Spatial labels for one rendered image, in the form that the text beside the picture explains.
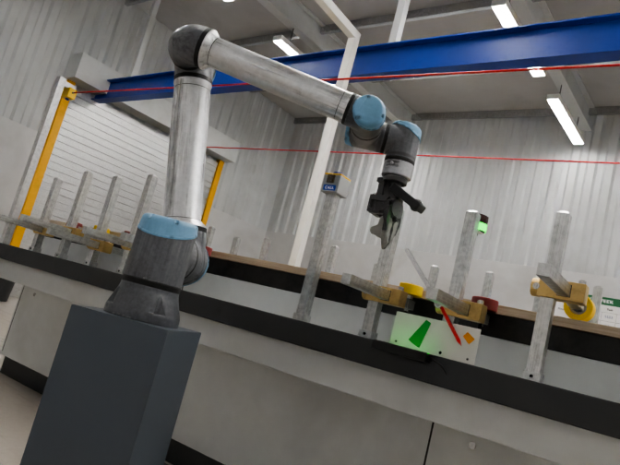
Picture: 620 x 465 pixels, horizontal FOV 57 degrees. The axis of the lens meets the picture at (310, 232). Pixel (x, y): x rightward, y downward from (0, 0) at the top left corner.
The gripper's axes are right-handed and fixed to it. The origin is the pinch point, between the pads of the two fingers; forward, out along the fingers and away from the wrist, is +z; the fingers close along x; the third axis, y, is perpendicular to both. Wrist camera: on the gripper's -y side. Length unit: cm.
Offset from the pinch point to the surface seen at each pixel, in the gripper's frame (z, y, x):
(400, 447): 58, -3, -37
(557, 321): 8, -42, -34
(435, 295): 12.7, -21.8, 10.3
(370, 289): 13.2, 2.7, -1.8
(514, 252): -161, 168, -754
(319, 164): -63, 113, -114
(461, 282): 4.9, -18.7, -14.8
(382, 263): 3.1, 7.8, -15.4
